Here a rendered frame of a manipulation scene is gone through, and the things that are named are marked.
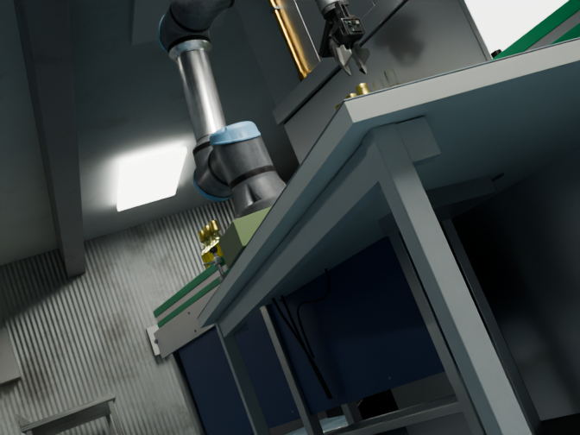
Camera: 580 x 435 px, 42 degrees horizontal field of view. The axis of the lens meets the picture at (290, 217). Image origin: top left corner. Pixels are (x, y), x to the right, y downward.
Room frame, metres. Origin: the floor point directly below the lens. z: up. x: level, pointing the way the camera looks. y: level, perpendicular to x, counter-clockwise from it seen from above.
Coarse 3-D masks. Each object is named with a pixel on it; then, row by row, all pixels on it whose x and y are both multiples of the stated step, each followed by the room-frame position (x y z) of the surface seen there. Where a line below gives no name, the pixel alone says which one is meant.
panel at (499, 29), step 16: (480, 0) 1.86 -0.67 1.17; (496, 0) 1.82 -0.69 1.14; (512, 0) 1.79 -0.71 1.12; (528, 0) 1.76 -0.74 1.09; (544, 0) 1.73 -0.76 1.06; (560, 0) 1.70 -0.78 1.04; (480, 16) 1.87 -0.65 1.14; (496, 16) 1.84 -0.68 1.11; (512, 16) 1.81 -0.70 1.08; (528, 16) 1.77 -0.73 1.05; (544, 16) 1.74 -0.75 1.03; (496, 32) 1.85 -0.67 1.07; (512, 32) 1.82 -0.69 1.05; (496, 48) 1.87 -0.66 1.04
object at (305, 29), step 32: (256, 0) 2.57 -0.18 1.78; (288, 0) 2.44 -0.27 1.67; (352, 0) 2.22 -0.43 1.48; (384, 0) 2.10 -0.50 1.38; (256, 32) 2.63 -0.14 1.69; (288, 32) 2.49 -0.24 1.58; (320, 32) 2.37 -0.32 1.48; (288, 64) 2.55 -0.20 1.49; (320, 64) 2.39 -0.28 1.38; (288, 96) 2.57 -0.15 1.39; (320, 96) 2.47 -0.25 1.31; (288, 128) 2.66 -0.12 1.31; (320, 128) 2.53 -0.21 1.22
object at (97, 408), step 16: (96, 400) 6.10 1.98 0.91; (112, 400) 6.17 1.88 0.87; (16, 416) 5.90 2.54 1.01; (64, 416) 6.01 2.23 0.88; (80, 416) 6.69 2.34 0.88; (96, 416) 7.51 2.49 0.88; (112, 416) 6.16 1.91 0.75; (32, 432) 5.98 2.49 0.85; (48, 432) 7.17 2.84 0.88; (112, 432) 7.94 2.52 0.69
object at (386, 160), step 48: (384, 144) 1.00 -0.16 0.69; (432, 144) 1.03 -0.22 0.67; (336, 192) 1.19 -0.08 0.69; (384, 192) 1.03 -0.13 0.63; (288, 240) 1.48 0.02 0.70; (432, 240) 1.00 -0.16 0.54; (432, 288) 1.01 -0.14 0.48; (480, 336) 1.00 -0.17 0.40; (240, 384) 2.38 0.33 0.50; (480, 384) 1.00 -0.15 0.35; (528, 432) 1.01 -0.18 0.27
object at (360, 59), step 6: (354, 48) 2.11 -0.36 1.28; (360, 48) 2.09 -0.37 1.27; (366, 48) 2.08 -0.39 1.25; (354, 54) 2.11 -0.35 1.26; (360, 54) 2.10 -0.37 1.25; (366, 54) 2.09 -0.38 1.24; (360, 60) 2.11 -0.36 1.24; (366, 60) 2.11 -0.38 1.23; (360, 66) 2.12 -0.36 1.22; (366, 72) 2.11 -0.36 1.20
